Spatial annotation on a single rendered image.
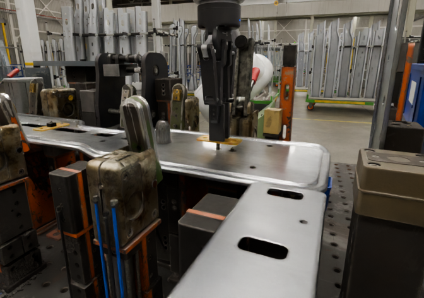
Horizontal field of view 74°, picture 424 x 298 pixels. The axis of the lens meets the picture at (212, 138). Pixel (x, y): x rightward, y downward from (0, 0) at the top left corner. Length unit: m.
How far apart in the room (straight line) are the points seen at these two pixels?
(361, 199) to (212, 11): 0.35
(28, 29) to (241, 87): 4.11
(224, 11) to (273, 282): 0.40
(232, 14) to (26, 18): 4.22
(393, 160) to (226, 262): 0.22
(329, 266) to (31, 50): 4.33
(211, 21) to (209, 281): 0.39
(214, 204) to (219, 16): 0.30
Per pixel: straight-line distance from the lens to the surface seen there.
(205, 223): 0.35
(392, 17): 0.54
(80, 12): 5.79
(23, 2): 4.65
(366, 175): 0.35
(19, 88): 1.14
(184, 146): 0.57
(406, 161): 0.38
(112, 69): 0.88
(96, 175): 0.38
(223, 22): 0.50
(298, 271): 0.27
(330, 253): 0.82
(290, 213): 0.34
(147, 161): 0.41
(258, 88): 1.34
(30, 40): 4.61
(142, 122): 0.40
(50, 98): 1.02
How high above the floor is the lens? 1.17
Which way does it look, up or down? 15 degrees down
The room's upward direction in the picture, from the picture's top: straight up
